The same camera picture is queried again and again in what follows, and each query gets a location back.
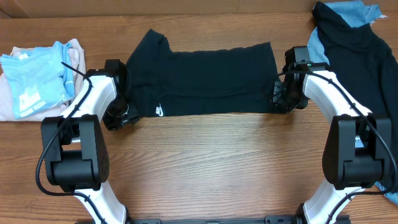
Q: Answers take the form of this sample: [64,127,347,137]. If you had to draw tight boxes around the black t-shirt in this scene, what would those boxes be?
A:
[126,29,286,117]

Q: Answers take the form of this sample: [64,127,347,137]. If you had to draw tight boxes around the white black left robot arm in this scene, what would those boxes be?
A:
[35,59,139,223]

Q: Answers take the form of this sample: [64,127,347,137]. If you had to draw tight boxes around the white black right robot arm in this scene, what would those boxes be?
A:
[264,46,397,224]

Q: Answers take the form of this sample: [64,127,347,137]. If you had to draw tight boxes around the black long garment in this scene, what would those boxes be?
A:
[312,1,398,194]

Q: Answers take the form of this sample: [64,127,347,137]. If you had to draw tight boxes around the light blue folded t-shirt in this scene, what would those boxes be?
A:
[1,41,75,119]

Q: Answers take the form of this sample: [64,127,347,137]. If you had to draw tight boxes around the blue denim jeans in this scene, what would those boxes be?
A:
[306,0,398,206]

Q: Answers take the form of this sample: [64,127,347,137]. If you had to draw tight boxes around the pink folded garment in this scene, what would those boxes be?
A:
[1,39,86,121]

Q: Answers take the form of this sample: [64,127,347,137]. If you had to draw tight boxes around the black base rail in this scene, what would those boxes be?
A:
[124,214,351,224]

